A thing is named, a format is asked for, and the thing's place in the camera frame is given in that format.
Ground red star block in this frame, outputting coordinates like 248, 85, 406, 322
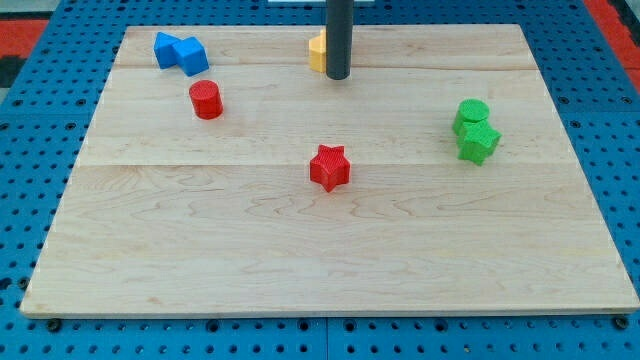
310, 144, 351, 192

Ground light wooden board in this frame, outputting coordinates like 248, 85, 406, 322
20, 24, 639, 319

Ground blue cube block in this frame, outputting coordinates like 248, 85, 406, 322
172, 37, 209, 76

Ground yellow hexagon block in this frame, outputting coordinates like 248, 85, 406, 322
308, 29, 326, 73

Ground red cylinder block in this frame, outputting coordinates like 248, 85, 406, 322
189, 80, 224, 120

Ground green star block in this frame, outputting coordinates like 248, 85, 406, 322
457, 120, 502, 166

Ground blue triangle block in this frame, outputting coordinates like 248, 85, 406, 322
153, 32, 180, 69

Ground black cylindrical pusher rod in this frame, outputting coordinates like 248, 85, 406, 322
326, 0, 354, 80

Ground green cylinder block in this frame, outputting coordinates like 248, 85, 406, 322
452, 98, 490, 135

